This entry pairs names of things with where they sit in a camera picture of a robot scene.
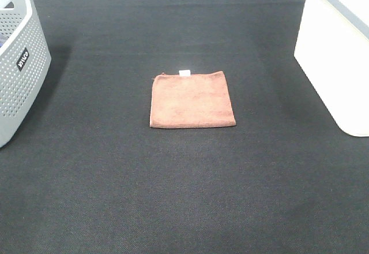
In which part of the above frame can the brown towel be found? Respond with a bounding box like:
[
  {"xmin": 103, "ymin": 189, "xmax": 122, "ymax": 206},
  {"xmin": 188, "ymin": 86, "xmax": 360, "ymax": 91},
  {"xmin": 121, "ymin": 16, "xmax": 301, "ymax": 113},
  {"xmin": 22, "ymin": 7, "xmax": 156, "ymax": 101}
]
[{"xmin": 149, "ymin": 71, "xmax": 236, "ymax": 129}]

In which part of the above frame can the black table mat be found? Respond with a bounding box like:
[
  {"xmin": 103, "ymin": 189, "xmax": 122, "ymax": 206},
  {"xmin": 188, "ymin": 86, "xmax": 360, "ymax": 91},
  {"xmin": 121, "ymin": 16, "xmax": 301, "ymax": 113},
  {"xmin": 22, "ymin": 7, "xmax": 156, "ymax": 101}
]
[{"xmin": 1, "ymin": 0, "xmax": 368, "ymax": 253}]

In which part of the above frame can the white plastic bin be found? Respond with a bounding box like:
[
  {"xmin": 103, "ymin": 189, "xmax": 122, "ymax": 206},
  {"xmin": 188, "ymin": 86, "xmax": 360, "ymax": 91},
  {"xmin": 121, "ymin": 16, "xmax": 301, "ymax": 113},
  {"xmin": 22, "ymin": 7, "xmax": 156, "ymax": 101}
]
[{"xmin": 294, "ymin": 0, "xmax": 368, "ymax": 137}]

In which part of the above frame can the grey perforated laundry basket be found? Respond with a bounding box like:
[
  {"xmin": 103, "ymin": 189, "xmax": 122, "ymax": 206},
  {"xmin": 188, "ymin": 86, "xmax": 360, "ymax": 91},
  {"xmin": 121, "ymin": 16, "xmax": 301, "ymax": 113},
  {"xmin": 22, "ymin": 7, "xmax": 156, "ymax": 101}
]
[{"xmin": 1, "ymin": 0, "xmax": 51, "ymax": 146}]

